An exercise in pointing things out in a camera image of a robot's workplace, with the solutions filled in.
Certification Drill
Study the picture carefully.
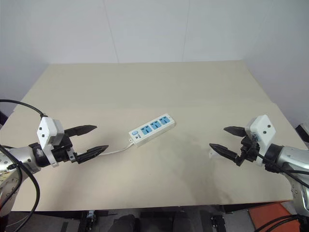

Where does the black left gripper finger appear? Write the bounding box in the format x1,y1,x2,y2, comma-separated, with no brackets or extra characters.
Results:
64,124,98,139
77,145,110,165

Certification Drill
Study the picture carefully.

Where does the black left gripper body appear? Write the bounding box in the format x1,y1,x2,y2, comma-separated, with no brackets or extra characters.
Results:
51,134,79,165

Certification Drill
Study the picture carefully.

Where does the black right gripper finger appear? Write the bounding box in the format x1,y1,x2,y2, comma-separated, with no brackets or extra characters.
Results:
223,125,247,139
209,143,240,163

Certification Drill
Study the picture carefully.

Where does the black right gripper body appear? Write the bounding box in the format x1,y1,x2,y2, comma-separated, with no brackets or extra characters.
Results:
236,135,263,167

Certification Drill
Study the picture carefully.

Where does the white plug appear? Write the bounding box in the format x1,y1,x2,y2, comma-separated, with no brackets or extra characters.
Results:
209,148,224,160

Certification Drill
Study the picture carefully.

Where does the white blue power strip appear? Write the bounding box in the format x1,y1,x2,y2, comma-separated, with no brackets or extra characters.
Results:
128,113,176,148

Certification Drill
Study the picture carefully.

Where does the black object beside table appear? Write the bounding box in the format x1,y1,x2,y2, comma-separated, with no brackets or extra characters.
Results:
295,122,309,144

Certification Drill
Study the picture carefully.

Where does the orange floor panel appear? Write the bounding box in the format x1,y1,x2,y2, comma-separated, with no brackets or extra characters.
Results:
248,202,294,232

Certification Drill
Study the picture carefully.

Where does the dark object beside table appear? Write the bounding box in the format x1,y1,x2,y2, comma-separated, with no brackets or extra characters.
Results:
0,105,8,127

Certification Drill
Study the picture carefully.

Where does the dark rounded shape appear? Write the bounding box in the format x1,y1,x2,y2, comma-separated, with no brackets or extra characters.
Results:
112,213,141,232

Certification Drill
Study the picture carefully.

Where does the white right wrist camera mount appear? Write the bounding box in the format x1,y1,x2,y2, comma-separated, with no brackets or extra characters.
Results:
245,114,277,167

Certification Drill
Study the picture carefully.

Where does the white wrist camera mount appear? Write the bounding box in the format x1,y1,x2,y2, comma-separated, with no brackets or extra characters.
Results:
36,116,65,168
245,114,277,167

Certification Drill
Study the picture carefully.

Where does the white power cable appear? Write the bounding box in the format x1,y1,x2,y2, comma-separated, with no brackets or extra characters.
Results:
98,138,135,157

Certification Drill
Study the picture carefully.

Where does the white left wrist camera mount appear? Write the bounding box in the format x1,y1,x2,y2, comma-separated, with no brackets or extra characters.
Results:
36,116,65,168

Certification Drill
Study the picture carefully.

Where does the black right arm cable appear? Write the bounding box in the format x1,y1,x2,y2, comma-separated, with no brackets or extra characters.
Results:
264,161,309,175

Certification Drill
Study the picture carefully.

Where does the black table frame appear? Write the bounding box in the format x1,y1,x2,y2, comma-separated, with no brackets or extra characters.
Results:
9,202,294,232

